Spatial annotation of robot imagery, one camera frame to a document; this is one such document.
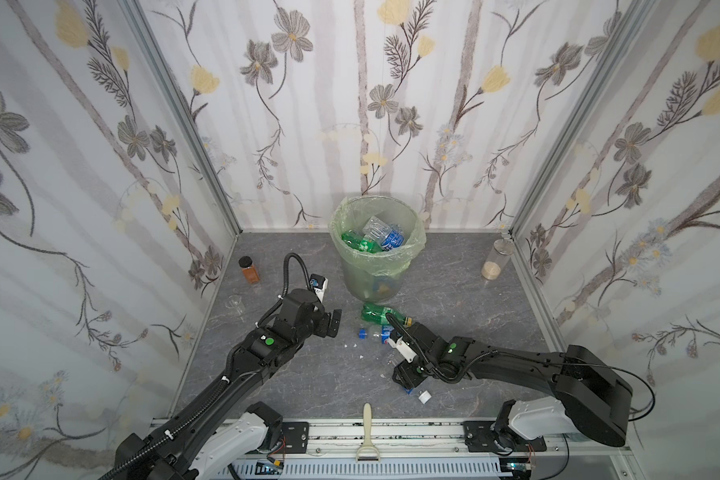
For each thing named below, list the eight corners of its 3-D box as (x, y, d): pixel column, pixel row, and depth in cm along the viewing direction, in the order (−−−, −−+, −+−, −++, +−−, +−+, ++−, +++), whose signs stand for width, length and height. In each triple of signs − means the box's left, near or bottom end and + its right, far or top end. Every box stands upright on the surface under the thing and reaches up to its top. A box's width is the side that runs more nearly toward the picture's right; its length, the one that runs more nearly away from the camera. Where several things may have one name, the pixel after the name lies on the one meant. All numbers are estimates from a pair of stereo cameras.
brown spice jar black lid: (246, 283, 107) (236, 265, 98) (248, 274, 109) (239, 256, 101) (259, 283, 107) (251, 265, 98) (262, 274, 109) (254, 256, 101)
